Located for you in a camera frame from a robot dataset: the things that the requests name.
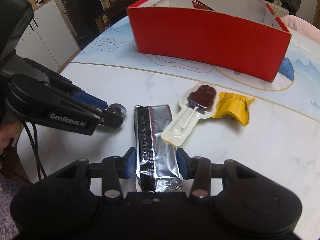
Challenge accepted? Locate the silver foil snack packet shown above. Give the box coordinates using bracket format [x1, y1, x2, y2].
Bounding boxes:
[133, 105, 182, 193]

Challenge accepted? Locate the red cardboard box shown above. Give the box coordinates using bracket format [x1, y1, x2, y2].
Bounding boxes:
[126, 0, 291, 82]

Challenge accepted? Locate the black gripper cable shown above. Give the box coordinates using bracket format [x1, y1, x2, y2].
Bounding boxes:
[22, 121, 48, 181]

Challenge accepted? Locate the person's left hand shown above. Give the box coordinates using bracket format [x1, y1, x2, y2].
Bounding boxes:
[0, 120, 21, 154]

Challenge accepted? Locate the yellow brown gift box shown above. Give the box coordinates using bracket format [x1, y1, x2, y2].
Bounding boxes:
[95, 14, 110, 33]

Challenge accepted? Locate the black refrigerator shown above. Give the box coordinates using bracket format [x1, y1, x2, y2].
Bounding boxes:
[61, 0, 103, 49]

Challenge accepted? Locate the round dark foil candy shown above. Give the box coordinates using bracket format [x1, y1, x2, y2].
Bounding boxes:
[107, 103, 127, 116]

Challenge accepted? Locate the chocolate lollipop in tray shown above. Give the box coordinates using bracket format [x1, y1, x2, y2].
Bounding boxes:
[161, 82, 217, 147]

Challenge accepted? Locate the yellow snack wrapper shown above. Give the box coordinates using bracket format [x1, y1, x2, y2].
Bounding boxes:
[212, 92, 255, 126]

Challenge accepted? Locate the dark tv console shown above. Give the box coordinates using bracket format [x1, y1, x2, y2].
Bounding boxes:
[103, 0, 164, 21]

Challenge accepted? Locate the dark red snack bag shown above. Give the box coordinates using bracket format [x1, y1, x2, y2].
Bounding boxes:
[192, 0, 215, 11]

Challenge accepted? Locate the white cabinet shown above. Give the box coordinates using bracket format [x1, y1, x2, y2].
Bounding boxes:
[16, 0, 80, 72]

